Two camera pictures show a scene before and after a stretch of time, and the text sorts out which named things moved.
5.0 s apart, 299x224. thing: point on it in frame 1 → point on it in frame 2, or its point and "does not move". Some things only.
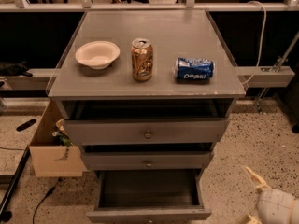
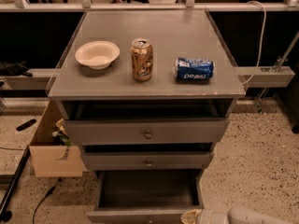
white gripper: x=273 y=204 → x=207 y=217
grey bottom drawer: x=149 y=197 does not move
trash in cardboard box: x=62 y=134 does not move
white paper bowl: x=98 y=55 does not move
